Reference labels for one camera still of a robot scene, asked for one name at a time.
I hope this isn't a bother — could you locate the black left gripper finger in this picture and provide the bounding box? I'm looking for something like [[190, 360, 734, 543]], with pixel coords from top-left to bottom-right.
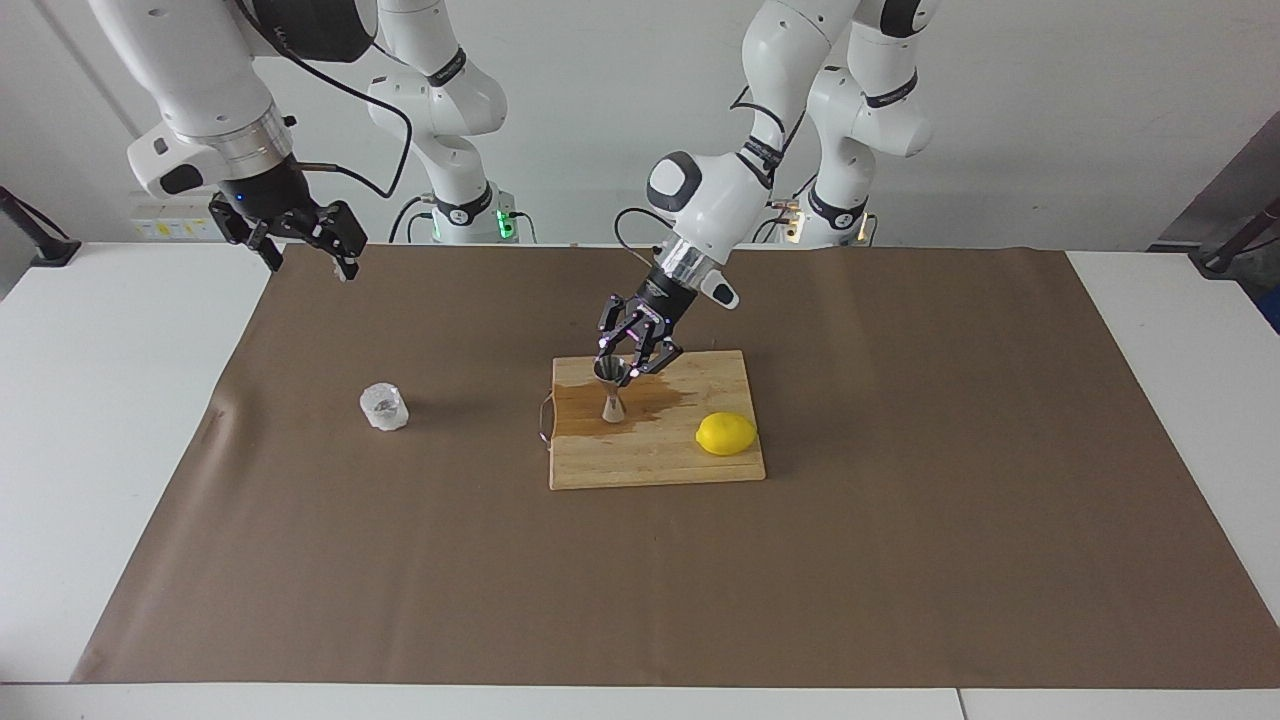
[[628, 338, 685, 383], [596, 294, 643, 361]]

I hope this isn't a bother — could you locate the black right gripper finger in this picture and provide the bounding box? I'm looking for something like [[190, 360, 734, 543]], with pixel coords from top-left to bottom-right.
[[302, 200, 369, 284], [207, 198, 285, 274]]

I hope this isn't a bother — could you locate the steel double jigger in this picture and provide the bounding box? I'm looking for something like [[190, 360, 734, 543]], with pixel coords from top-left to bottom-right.
[[592, 358, 633, 424]]

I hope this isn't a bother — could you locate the yellow lemon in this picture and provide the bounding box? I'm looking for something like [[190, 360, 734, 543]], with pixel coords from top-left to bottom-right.
[[696, 411, 758, 457]]

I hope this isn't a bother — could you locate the wooden cutting board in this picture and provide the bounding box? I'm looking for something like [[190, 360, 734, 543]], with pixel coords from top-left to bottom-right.
[[537, 349, 767, 491]]

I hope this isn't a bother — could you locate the black clamp stand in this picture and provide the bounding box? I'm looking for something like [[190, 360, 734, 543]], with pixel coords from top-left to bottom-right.
[[0, 186, 83, 267], [1190, 195, 1280, 279]]

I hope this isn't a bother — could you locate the brown paper table mat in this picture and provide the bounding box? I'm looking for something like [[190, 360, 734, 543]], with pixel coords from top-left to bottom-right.
[[70, 243, 1280, 691]]

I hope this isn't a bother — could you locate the dark grey panel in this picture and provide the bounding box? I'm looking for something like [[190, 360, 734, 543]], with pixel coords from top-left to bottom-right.
[[1148, 108, 1280, 251]]

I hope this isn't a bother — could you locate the black base cable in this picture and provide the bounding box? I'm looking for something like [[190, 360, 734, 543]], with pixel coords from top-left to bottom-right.
[[388, 195, 441, 246], [752, 195, 803, 246]]

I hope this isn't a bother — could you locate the white wall socket strip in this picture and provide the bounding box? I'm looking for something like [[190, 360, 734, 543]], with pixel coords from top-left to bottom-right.
[[130, 195, 221, 241]]

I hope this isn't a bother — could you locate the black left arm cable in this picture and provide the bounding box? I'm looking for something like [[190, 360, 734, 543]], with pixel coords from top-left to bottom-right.
[[613, 85, 806, 273]]

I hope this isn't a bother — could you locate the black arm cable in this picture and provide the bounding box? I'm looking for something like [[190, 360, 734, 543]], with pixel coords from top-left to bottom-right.
[[235, 0, 414, 201], [613, 85, 806, 273]]

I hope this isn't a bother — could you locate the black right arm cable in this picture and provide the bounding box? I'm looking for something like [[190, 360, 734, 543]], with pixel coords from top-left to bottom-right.
[[235, 0, 414, 201]]

